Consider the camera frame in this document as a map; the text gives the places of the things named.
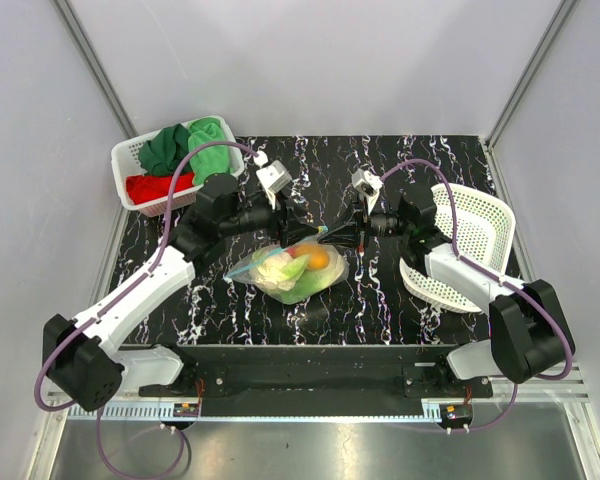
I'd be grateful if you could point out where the light green cloth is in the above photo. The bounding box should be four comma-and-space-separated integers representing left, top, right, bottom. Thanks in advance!
188, 117, 230, 186

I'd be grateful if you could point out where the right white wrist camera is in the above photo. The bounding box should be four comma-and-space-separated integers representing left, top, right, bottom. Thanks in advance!
351, 169, 384, 214

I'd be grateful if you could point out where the dark green cloth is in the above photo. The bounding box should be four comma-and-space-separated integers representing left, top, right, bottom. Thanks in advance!
138, 124, 189, 177

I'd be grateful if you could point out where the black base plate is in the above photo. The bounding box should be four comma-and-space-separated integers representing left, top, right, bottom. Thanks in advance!
139, 345, 501, 422

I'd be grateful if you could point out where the left aluminium frame post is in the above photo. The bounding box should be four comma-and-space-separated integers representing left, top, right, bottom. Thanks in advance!
50, 0, 138, 139

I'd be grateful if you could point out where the right aluminium frame post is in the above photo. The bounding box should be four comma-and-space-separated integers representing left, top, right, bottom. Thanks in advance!
484, 0, 581, 151

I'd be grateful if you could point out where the fake orange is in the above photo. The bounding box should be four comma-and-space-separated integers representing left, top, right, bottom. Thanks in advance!
295, 243, 330, 271

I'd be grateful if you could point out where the black marble pattern mat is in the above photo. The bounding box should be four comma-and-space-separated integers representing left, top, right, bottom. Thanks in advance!
126, 135, 497, 345

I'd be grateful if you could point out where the fake white cauliflower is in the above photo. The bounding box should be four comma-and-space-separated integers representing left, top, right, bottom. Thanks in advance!
251, 252, 295, 291

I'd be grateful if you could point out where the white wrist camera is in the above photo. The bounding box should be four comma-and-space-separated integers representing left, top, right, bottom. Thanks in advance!
351, 169, 384, 214
253, 151, 291, 210

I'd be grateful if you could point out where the white oval basket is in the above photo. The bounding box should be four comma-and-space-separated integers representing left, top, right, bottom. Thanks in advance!
400, 184, 516, 313

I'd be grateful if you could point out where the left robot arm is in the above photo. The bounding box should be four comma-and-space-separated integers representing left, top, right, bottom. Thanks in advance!
34, 169, 318, 412

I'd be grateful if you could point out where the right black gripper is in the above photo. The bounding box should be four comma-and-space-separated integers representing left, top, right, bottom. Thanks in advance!
318, 194, 412, 254

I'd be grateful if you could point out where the red cloth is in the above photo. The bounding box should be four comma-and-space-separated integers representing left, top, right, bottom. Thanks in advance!
125, 172, 195, 205

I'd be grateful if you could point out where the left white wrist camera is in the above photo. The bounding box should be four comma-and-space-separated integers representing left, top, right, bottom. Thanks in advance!
253, 151, 291, 210

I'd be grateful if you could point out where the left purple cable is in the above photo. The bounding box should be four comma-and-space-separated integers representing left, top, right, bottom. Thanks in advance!
33, 141, 261, 476

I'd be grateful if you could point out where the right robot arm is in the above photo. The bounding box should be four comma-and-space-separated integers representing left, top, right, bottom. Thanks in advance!
319, 186, 575, 397

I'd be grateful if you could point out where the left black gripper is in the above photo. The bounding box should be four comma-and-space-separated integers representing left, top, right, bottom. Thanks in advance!
220, 189, 319, 248

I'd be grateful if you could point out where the aluminium frame post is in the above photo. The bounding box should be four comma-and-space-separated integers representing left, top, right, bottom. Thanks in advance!
484, 0, 581, 151
50, 0, 138, 139

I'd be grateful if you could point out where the clear zip top bag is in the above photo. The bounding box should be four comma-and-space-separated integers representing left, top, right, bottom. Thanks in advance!
224, 226, 349, 304

